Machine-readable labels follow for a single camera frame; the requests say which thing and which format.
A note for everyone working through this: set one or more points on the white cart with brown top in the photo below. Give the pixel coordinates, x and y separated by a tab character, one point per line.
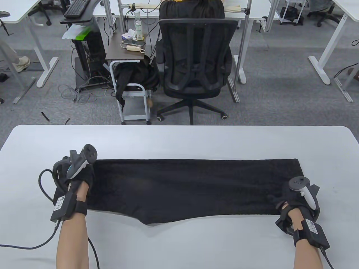
117	50

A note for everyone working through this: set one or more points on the clear plastic bottle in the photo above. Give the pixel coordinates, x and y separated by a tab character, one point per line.
138	28

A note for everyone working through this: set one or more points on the beige power strip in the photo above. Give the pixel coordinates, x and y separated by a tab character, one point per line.
133	48

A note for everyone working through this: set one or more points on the purple white small box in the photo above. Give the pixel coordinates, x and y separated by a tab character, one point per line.
127	35

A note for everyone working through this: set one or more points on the aluminium floor rail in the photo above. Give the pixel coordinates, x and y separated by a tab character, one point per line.
343	89

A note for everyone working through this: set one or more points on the black keyboard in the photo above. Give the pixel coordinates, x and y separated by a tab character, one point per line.
76	8

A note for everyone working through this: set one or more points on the black mesh office chair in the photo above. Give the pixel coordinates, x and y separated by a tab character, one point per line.
196	56

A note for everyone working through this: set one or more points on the person's left forearm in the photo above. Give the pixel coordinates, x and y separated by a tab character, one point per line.
73	243

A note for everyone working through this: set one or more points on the black bag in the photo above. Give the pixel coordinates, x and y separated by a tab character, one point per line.
291	14

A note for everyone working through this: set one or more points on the black draped jacket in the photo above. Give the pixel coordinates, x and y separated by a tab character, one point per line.
134	74

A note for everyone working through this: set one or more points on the black computer tower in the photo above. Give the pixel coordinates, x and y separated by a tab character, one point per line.
94	50

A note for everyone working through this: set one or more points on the black keyboard tray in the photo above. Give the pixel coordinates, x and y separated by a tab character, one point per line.
84	19

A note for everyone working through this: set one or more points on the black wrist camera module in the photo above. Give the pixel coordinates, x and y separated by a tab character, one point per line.
63	206
314	232

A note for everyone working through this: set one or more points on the person's right hand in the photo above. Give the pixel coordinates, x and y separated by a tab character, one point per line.
283	201

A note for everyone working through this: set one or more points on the black swivel chair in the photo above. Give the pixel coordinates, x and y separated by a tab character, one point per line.
42	8
326	14

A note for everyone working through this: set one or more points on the black phone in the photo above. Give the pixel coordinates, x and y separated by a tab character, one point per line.
137	43

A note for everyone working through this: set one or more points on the green white plastic bag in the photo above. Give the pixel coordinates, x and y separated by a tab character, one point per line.
75	32

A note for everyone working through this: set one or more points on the black trousers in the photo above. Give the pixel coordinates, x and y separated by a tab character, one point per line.
182	187

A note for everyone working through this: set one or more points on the person's right forearm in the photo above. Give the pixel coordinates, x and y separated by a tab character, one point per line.
307	257

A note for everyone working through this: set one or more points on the aluminium frame post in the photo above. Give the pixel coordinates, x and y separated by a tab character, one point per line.
108	14
120	16
243	42

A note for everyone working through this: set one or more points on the black computer mouse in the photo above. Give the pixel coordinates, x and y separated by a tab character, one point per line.
4	14

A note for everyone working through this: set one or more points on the person's left hand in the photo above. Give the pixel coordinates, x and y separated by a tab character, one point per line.
88	175

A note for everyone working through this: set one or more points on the grey white hand controller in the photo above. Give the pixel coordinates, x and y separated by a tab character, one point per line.
298	183
88	154

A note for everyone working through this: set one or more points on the white office desk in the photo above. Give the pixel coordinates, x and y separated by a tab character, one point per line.
232	16
336	33
22	11

